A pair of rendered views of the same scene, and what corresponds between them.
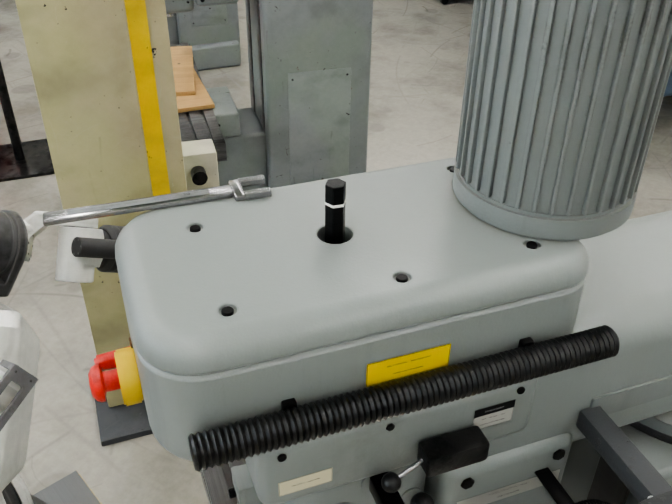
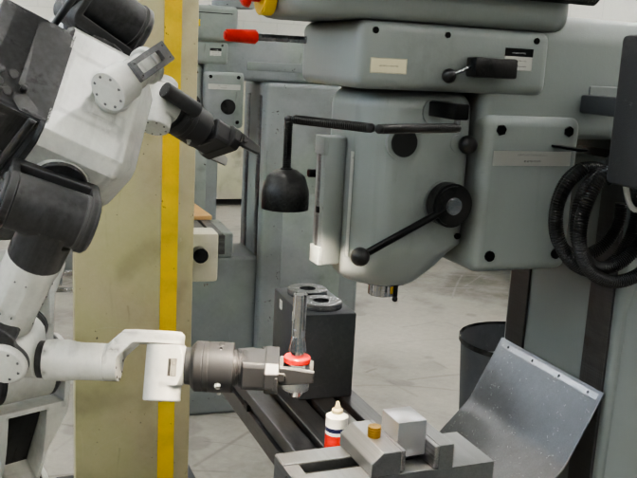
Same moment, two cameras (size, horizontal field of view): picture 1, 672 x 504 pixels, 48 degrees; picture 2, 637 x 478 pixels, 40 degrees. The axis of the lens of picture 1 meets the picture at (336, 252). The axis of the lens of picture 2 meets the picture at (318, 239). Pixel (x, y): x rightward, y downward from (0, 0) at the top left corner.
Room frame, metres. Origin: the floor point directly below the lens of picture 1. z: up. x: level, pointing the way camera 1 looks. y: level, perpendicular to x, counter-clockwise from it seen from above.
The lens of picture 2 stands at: (-0.79, 0.15, 1.67)
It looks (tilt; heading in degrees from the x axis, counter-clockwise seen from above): 12 degrees down; 359
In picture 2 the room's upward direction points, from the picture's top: 3 degrees clockwise
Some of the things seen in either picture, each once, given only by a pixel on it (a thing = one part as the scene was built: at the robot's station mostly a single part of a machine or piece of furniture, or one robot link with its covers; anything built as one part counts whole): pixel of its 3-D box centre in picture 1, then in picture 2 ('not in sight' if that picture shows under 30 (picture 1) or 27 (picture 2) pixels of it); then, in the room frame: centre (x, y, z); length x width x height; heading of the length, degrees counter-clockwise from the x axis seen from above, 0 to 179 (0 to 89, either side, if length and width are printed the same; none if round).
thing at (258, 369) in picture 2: not in sight; (244, 369); (0.65, 0.23, 1.13); 0.13 x 0.12 x 0.10; 1
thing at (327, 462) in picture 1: (365, 371); (421, 58); (0.67, -0.04, 1.68); 0.34 x 0.24 x 0.10; 111
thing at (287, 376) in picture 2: not in sight; (296, 376); (0.62, 0.14, 1.13); 0.06 x 0.02 x 0.03; 91
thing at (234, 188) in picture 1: (159, 201); not in sight; (0.70, 0.19, 1.89); 0.24 x 0.04 x 0.01; 109
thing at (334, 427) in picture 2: not in sight; (336, 430); (0.67, 0.06, 1.02); 0.04 x 0.04 x 0.11
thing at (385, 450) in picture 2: not in sight; (372, 447); (0.53, 0.01, 1.05); 0.12 x 0.06 x 0.04; 21
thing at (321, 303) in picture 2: not in sight; (311, 337); (1.05, 0.11, 1.06); 0.22 x 0.12 x 0.20; 18
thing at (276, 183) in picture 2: not in sight; (285, 188); (0.51, 0.17, 1.48); 0.07 x 0.07 x 0.06
